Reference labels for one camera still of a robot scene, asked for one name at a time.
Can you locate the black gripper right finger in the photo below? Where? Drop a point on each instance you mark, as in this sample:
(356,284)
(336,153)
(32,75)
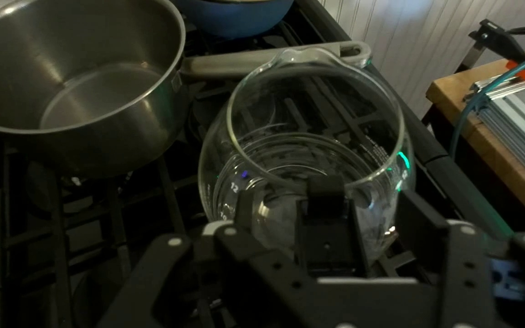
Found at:
(469,279)

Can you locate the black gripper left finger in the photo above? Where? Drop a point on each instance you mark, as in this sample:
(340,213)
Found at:
(154,274)

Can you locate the clear glass coffee jar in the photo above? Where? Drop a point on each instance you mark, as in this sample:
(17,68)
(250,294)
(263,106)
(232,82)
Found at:
(238,175)

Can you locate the wooden table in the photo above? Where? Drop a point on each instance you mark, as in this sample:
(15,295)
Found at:
(506,175)

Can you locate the stainless steel saucepan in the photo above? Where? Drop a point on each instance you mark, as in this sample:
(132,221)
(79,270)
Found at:
(74,79)

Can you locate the black clamp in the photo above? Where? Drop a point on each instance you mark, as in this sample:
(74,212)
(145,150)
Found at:
(497,37)

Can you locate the blue bowl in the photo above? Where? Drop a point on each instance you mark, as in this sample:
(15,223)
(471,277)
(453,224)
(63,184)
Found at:
(232,15)

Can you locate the aluminium frame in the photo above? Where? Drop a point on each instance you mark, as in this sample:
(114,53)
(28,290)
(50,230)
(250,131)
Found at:
(524,120)

